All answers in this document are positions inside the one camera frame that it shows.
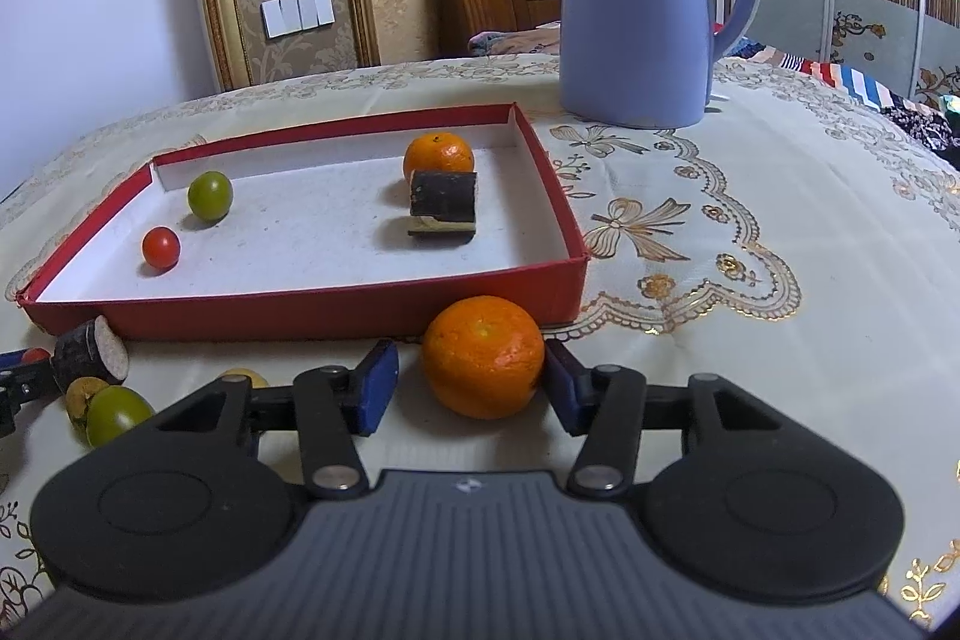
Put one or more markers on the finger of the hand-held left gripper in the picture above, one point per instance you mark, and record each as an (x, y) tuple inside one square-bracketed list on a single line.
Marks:
[(30, 381)]

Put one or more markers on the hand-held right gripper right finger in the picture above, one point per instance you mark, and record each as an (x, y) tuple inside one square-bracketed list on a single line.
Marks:
[(559, 385)]

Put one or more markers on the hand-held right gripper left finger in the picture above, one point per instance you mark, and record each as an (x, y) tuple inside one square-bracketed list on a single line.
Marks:
[(379, 385)]

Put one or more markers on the red cherry tomato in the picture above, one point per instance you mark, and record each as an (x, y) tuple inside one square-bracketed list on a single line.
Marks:
[(35, 355), (160, 247)]

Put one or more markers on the small dark sugarcane piece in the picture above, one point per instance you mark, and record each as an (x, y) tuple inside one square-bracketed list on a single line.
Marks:
[(82, 351)]

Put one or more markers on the orange tangerine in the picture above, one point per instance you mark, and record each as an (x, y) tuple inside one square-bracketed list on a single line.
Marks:
[(439, 154), (484, 355)]

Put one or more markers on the green tomato with stem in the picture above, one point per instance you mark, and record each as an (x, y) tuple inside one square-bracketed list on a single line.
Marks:
[(116, 415)]

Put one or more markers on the red cardboard box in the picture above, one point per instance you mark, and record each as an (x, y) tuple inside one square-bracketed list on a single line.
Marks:
[(315, 235)]

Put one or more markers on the yellow cherry tomato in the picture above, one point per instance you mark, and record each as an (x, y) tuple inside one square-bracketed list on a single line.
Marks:
[(244, 377), (79, 400)]

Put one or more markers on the cream embroidered tablecloth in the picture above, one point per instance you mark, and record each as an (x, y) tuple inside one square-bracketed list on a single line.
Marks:
[(750, 197)]

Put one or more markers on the brown cloth bundle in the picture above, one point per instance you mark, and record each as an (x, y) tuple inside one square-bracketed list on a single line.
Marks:
[(517, 40)]

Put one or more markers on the blue electric kettle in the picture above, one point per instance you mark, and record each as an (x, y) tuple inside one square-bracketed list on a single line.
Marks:
[(630, 10)]

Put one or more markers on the striped colourful blanket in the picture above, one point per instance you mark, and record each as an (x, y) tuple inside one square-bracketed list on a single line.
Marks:
[(847, 81)]

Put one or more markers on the dark floral cloth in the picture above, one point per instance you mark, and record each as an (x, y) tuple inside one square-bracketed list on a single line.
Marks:
[(930, 130)]

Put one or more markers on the white wall light switch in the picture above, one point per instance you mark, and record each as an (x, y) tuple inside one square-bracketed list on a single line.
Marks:
[(298, 14)]

